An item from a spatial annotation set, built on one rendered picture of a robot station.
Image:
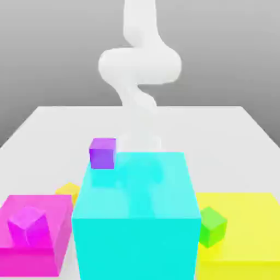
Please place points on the large yellow box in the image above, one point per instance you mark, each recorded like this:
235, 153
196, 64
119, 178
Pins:
247, 240

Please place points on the large cyan box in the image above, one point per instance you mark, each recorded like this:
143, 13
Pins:
137, 229

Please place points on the small green cube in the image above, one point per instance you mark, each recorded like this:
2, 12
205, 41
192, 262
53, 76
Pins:
212, 227

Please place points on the small purple cube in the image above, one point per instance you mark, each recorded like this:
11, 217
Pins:
102, 154

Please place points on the small yellow cube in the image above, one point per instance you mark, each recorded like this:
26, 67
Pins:
69, 189

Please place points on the small magenta cube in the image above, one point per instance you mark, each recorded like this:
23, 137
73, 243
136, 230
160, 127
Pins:
28, 227

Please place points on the large magenta box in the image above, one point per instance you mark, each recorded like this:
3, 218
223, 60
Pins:
32, 260

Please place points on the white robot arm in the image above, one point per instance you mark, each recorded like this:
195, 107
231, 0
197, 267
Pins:
140, 65

